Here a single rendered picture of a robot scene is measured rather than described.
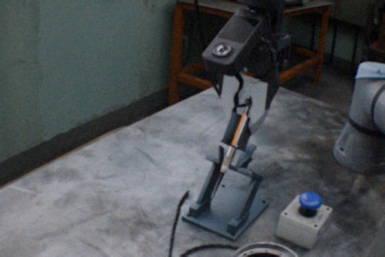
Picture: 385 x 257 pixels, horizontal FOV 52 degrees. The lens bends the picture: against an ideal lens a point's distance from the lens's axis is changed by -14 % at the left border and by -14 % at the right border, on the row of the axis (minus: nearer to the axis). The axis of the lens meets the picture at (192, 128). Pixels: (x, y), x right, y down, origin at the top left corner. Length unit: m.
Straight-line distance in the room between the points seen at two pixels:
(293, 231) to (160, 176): 0.28
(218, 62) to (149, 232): 0.29
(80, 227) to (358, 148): 0.58
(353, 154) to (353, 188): 0.09
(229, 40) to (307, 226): 0.30
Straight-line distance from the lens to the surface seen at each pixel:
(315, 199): 0.69
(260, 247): 0.64
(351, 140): 0.95
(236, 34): 0.58
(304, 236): 0.69
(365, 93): 0.90
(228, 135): 0.65
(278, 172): 0.88
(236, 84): 0.65
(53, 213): 0.74
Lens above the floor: 1.25
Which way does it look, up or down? 27 degrees down
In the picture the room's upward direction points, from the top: 5 degrees clockwise
